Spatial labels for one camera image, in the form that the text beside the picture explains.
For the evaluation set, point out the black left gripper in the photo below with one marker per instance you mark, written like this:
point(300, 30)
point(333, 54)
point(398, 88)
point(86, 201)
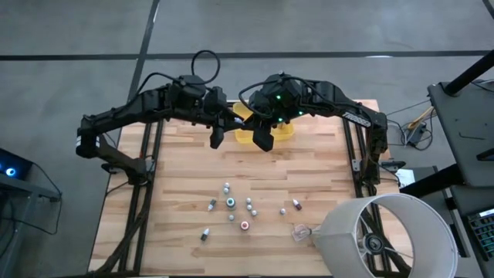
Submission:
point(216, 102)

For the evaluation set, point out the blue-lit computer tower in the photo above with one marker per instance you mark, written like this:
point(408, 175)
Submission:
point(15, 166)

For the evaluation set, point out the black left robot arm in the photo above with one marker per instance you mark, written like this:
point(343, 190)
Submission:
point(116, 116)

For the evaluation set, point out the black aluminium table frame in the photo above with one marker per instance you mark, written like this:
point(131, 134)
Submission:
point(159, 143)

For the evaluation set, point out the small brown dropper bottle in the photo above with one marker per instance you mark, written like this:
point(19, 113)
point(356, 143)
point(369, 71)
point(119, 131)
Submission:
point(297, 204)

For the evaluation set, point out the black power strip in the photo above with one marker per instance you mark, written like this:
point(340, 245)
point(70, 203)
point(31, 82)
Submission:
point(417, 133)

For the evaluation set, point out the small white black-label dropper bottle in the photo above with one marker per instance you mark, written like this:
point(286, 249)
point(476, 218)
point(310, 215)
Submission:
point(212, 204)

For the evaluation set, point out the keyboard with lit keys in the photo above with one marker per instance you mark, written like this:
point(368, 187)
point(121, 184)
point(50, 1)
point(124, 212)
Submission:
point(482, 231)

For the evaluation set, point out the dark grey desk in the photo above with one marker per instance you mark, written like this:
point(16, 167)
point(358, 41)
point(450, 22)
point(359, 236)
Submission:
point(459, 127)

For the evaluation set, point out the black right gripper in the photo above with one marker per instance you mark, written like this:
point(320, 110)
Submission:
point(270, 104)

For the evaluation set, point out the grey metal stand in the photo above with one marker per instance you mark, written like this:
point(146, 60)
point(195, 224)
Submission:
point(31, 191)

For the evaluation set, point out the black pole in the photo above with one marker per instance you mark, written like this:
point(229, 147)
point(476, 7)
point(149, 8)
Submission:
point(471, 71)

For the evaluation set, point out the yellow translucent plastic tray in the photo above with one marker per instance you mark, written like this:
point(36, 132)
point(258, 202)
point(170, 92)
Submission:
point(242, 136)

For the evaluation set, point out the white lamp shade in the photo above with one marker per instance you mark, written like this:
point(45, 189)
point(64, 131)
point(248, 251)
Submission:
point(339, 247)

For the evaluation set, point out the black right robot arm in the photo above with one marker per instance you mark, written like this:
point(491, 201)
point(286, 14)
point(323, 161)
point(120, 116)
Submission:
point(355, 116)

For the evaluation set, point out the large green food coloring bottle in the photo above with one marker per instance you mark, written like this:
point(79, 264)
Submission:
point(231, 202)

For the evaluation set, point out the white paper label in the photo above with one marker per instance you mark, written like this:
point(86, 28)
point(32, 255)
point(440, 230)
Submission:
point(405, 177)

